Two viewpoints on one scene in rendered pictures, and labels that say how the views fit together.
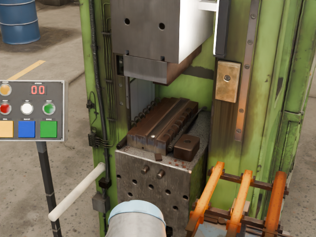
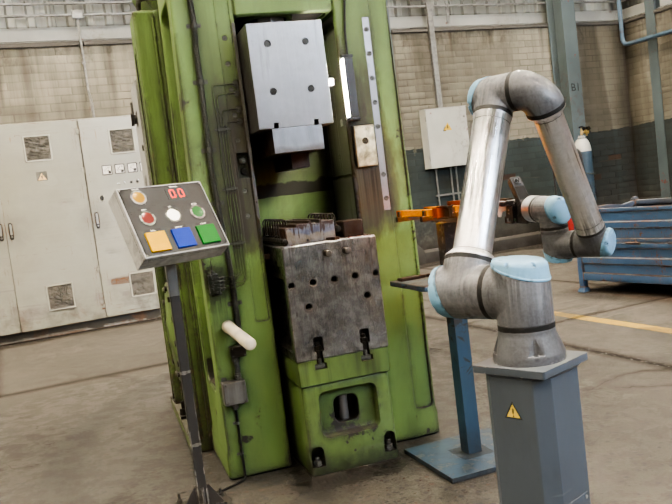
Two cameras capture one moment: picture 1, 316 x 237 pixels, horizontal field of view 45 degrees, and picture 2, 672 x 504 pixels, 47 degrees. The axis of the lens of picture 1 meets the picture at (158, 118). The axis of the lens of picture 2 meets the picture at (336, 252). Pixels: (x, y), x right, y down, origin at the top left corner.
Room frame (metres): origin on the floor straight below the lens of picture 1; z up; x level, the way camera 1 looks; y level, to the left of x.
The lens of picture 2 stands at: (-0.84, 2.02, 1.11)
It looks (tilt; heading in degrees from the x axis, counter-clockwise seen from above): 5 degrees down; 318
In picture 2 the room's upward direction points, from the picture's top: 7 degrees counter-clockwise
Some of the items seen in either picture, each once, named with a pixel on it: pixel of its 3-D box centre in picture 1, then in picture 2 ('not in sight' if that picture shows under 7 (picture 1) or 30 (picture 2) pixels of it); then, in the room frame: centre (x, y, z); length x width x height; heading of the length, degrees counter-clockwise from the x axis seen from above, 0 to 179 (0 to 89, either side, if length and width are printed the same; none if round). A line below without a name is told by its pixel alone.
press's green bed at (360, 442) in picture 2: not in sight; (329, 397); (1.64, -0.09, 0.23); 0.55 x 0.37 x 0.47; 155
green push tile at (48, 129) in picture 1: (49, 129); (207, 234); (1.50, 0.50, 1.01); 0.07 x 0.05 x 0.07; 90
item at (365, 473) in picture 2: not in sight; (343, 471); (1.42, 0.08, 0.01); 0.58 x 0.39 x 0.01; 65
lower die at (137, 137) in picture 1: (164, 122); (296, 230); (1.66, -0.03, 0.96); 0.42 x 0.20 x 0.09; 155
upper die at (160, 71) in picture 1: (165, 53); (285, 143); (1.66, -0.03, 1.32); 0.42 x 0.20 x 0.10; 155
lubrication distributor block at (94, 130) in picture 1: (94, 139); (216, 283); (1.73, 0.34, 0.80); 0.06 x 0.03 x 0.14; 65
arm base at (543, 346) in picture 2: not in sight; (527, 340); (0.35, 0.29, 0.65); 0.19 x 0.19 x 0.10
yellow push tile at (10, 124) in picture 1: (5, 129); (157, 242); (1.50, 0.70, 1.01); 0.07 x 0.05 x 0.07; 90
